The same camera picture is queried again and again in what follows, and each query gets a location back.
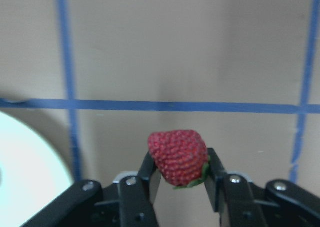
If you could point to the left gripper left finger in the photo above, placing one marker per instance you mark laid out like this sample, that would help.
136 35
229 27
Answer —
127 202

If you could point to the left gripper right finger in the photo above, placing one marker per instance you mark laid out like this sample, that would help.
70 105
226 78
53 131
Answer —
241 203

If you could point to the light green plate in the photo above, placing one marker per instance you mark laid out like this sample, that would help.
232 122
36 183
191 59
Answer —
32 173

